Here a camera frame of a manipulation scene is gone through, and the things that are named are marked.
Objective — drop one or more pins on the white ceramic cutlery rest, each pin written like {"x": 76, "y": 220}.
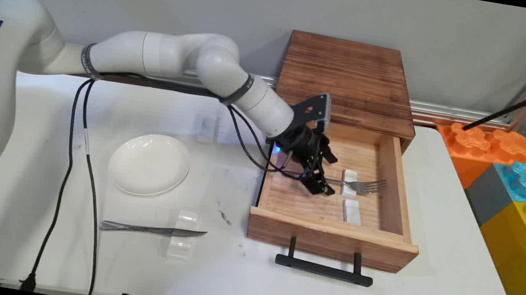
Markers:
{"x": 181, "y": 249}
{"x": 350, "y": 175}
{"x": 351, "y": 212}

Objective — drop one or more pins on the white round plate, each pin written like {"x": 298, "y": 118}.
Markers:
{"x": 150, "y": 165}

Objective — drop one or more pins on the dark wooden drawer cabinet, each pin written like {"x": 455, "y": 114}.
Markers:
{"x": 350, "y": 77}

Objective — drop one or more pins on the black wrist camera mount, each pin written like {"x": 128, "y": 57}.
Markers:
{"x": 312, "y": 108}

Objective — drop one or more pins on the grey foam block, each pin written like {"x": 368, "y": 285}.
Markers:
{"x": 490, "y": 197}

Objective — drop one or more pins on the aluminium wall rail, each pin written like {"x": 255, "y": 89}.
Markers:
{"x": 453, "y": 115}

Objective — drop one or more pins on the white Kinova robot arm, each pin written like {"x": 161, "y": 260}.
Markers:
{"x": 173, "y": 55}

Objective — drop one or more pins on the silver serrated knife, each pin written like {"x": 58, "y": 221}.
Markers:
{"x": 143, "y": 228}

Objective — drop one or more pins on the orange foam block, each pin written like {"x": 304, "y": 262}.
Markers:
{"x": 474, "y": 146}

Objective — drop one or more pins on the silver metal fork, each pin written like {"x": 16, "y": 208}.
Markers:
{"x": 370, "y": 185}

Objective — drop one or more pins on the light wooden drawer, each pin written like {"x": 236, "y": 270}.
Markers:
{"x": 327, "y": 239}

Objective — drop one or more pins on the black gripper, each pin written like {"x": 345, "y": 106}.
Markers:
{"x": 300, "y": 145}

